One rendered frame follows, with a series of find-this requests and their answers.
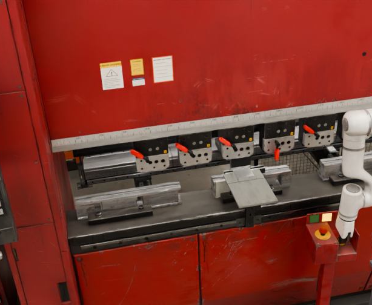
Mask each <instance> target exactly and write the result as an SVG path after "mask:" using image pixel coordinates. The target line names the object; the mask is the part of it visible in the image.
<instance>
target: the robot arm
mask: <svg viewBox="0 0 372 305"><path fill-rule="evenodd" d="M342 127H343V130H344V134H343V147H342V173H343V175H344V176H346V177H349V178H354V179H360V180H363V181H364V184H365V187H364V190H362V188H361V187H360V186H359V185H357V184H354V183H348V184H346V185H344V187H343V189H342V195H341V199H340V205H339V211H338V215H337V219H336V228H337V230H338V232H339V235H340V236H339V240H338V242H339V244H343V243H346V241H349V240H350V237H352V236H353V231H354V221H355V219H356V218H357V214H358V211H359V210H360V208H366V207H371V206H372V176H371V175H370V174H369V173H367V172H366V171H365V170H364V151H365V135H369V134H372V108H370V109H364V110H352V111H347V112H346V113H345V114H344V116H343V119H342Z"/></svg>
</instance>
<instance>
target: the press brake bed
mask: <svg viewBox="0 0 372 305"><path fill-rule="evenodd" d="M339 205H340V201H336V202H329V203H323V204H318V205H311V206H304V207H300V208H294V209H287V210H283V211H276V212H269V213H264V214H258V215H254V227H251V228H246V227H245V217H239V218H232V219H228V220H221V221H214V222H210V223H203V224H199V225H192V226H185V227H181V228H174V229H167V230H163V231H156V232H149V233H144V234H138V235H131V236H126V237H119V238H112V239H108V240H101V241H94V242H90V243H83V244H76V245H72V246H70V250H71V255H72V259H73V264H74V268H75V274H76V279H77V283H78V288H79V294H80V297H81V303H82V305H316V296H317V291H316V287H317V279H318V274H319V269H320V264H314V263H313V260H312V258H311V256H310V254H309V252H308V250H307V247H306V245H305V243H304V240H305V227H306V222H307V214H313V213H319V212H329V211H338V210H339ZM354 227H355V229H356V230H357V232H358V234H359V235H360V237H359V242H358V247H357V254H356V259H355V260H350V261H340V262H335V266H334V274H333V283H332V288H331V296H330V305H369V303H370V297H371V291H372V267H371V266H370V260H372V206H371V207H366V208H360V210H359V211H358V214H357V218H356V219H355V221H354Z"/></svg>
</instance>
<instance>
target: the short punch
mask: <svg viewBox="0 0 372 305"><path fill-rule="evenodd" d="M250 165H251V156H250V157H243V158H238V159H230V171H235V170H239V169H247V168H250Z"/></svg>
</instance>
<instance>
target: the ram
mask: <svg viewBox="0 0 372 305"><path fill-rule="evenodd" d="M22 2H23V6H24V11H25V17H26V21H27V27H28V32H29V36H30V42H31V45H32V51H33V57H34V60H35V66H36V72H37V75H38V81H39V87H40V91H41V96H42V102H43V106H44V111H45V117H46V121H47V126H48V132H49V136H50V141H51V140H58V139H66V138H71V137H80V136H88V135H94V134H102V133H110V132H115V131H124V130H133V129H138V128H146V127H151V126H160V125H168V124H174V123H182V122H191V121H195V120H204V119H213V118H218V117H227V116H235V115H240V114H249V113H257V112H263V111H271V110H279V109H284V108H293V107H302V106H307V105H315V104H320V103H329V102H338V101H343V100H351V99H360V98H365V97H372V0H22ZM171 55H172V56H173V77H174V81H168V82H159V83H154V82H153V66H152V57H161V56H171ZM133 59H142V60H143V68H144V74H140V75H134V76H132V75H131V63H130V60H133ZM119 61H121V66H122V77H123V83H124V87H123V88H114V89H108V90H103V86H102V77H101V68H100V64H103V63H109V62H119ZM139 77H144V81H145V85H137V86H133V81H132V79H134V78H139ZM369 108H372V103H365V104H360V105H352V106H347V107H338V108H330V109H325V110H316V111H308V112H303V113H294V114H286V115H281V116H273V117H264V118H259V119H251V120H242V121H237V122H228V123H220V124H215V125H207V126H199V127H193V128H185V129H180V130H171V131H163V132H158V133H150V134H141V135H136V136H128V137H119V138H114V139H105V140H97V141H92V142H84V143H75V144H70V145H62V146H53V147H52V146H51V147H52V151H53V153H56V152H61V151H69V150H74V149H83V148H91V147H96V146H104V145H112V144H117V143H126V142H134V141H139V140H147V139H156V138H161V137H169V136H177V135H183V134H191V133H199V132H204V131H213V130H221V129H226V128H234V127H239V126H247V125H255V124H260V123H269V122H277V121H282V120H291V119H299V118H304V117H312V116H321V115H326V114H334V113H342V112H347V111H352V110H364V109H369Z"/></svg>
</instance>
